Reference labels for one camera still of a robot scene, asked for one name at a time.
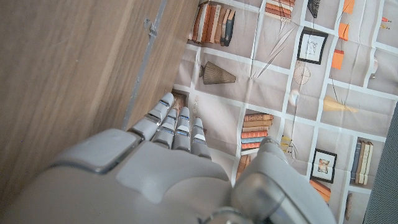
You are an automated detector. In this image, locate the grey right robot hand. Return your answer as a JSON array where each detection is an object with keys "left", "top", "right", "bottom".
[{"left": 0, "top": 91, "right": 339, "bottom": 224}]

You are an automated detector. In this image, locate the printed bookshelf backdrop cloth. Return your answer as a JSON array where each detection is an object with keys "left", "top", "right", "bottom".
[{"left": 172, "top": 0, "right": 398, "bottom": 224}]

